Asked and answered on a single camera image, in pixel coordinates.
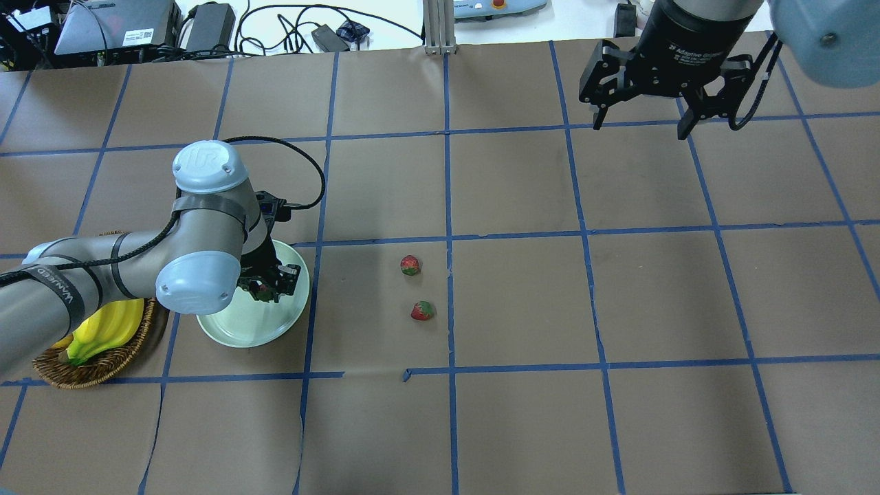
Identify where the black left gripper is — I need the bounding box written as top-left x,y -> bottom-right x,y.
236,241 -> 302,303

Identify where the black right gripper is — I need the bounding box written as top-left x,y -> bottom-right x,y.
578,1 -> 756,140

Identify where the red strawberry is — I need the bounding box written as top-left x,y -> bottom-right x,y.
249,282 -> 277,302
399,254 -> 421,276
410,300 -> 437,322

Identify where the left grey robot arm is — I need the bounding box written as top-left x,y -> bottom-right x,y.
1,137 -> 300,378

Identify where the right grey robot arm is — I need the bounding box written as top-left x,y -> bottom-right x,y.
578,1 -> 879,140

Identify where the pale green plate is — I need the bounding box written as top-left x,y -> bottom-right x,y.
196,239 -> 311,348

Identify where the yellow banana bunch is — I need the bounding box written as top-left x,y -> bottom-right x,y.
51,300 -> 146,366

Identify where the brown wicker basket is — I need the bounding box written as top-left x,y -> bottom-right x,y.
30,263 -> 168,391

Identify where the black power adapter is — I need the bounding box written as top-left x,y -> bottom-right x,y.
311,24 -> 350,53

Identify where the black laptop computer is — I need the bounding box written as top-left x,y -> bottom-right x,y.
54,1 -> 180,56

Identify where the aluminium frame post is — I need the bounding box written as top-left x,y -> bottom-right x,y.
422,0 -> 458,56

